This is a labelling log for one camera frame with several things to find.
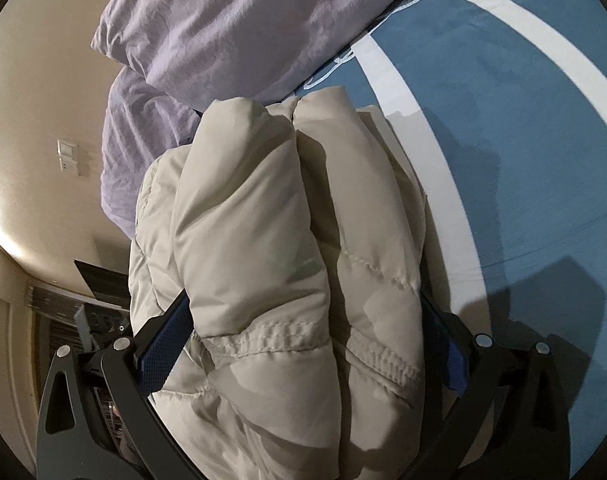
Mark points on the lavender duvet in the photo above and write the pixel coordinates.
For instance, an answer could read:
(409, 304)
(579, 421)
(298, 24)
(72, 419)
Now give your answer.
(233, 25)

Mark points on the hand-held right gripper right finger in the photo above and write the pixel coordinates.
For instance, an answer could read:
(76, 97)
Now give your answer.
(451, 355)

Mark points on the beige puffer jacket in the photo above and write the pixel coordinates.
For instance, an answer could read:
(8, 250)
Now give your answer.
(243, 220)

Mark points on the white wall socket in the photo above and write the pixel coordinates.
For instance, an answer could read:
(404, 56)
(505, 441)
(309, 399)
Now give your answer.
(70, 167)

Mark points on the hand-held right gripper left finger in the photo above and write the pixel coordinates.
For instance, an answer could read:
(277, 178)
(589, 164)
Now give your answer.
(158, 356)

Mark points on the blue white-striped bed sheet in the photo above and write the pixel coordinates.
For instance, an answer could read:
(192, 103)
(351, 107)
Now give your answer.
(533, 135)

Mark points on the white wall switch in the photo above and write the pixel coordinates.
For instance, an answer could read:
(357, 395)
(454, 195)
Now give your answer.
(66, 148)

